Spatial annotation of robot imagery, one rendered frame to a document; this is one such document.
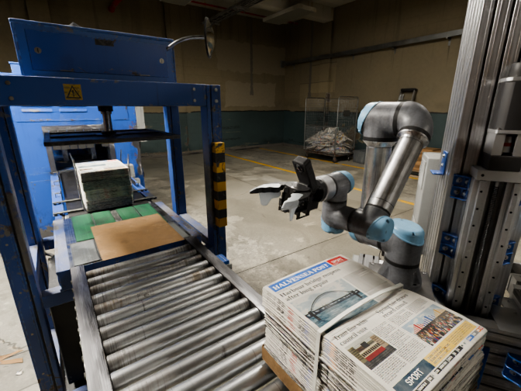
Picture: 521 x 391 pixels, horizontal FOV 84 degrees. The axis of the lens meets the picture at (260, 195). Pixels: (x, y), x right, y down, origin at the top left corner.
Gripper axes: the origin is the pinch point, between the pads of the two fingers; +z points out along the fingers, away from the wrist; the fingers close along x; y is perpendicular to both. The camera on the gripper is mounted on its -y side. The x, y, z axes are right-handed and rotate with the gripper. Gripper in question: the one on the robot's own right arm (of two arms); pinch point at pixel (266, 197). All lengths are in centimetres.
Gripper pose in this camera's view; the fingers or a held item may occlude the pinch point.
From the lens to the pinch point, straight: 70.9
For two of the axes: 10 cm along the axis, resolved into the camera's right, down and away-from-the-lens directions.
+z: -7.5, 2.0, -6.4
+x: -6.6, -3.5, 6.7
